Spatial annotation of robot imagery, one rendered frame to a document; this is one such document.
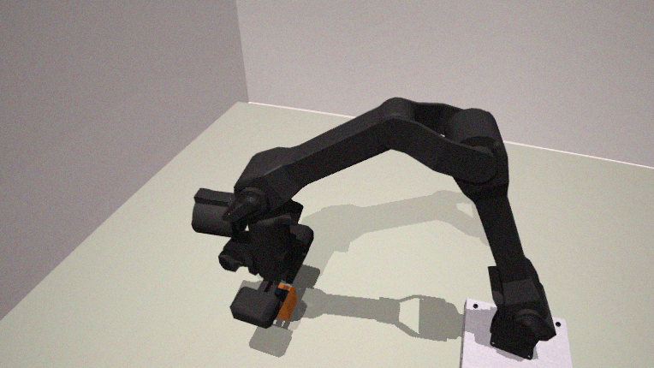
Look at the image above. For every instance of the orange block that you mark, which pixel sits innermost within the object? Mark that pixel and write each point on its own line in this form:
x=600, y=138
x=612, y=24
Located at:
x=286, y=295

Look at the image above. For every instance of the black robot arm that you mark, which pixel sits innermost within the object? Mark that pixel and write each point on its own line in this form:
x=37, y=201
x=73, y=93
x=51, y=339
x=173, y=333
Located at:
x=472, y=151

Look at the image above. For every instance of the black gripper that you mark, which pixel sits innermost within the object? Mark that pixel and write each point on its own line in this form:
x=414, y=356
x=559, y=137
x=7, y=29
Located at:
x=261, y=306

